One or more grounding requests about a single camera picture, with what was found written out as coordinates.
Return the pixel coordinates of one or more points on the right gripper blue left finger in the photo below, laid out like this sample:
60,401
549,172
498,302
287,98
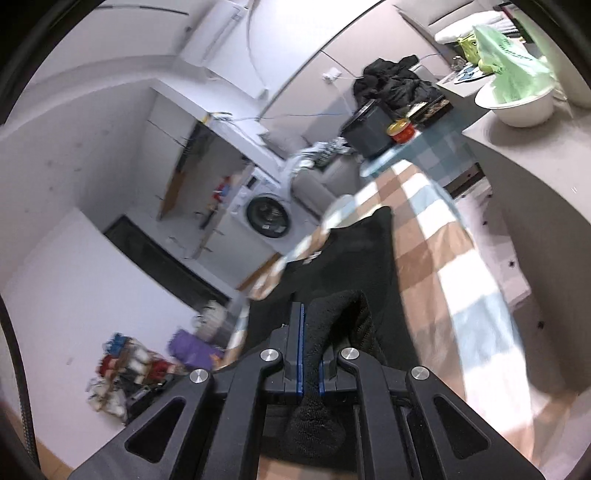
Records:
300,349

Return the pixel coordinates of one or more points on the woven laundry basket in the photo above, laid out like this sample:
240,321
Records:
214,324

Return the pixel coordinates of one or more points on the black food tray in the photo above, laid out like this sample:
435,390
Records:
425,115

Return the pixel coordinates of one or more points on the white bowl with green bag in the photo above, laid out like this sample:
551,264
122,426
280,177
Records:
521,93

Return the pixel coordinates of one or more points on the checkered bed blanket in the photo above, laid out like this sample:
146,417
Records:
470,311

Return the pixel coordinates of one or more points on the black clothes pile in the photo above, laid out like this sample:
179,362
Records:
394,86

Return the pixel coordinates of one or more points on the shoe rack with shoes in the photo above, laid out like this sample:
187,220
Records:
129,378

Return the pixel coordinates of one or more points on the red round food tin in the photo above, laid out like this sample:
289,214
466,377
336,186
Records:
401,131

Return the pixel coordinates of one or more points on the white washing machine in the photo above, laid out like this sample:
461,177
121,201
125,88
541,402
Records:
258,204

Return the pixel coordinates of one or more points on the purple bag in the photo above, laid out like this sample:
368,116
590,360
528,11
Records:
192,352

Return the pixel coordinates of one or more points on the black rice cooker pot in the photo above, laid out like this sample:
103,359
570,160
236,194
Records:
366,130

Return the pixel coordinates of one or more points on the grey sofa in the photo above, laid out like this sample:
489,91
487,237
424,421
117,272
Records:
315,175

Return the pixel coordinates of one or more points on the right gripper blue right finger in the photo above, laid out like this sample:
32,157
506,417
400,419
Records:
321,377

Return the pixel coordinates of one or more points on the black knit sweater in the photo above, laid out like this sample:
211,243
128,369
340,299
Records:
351,292

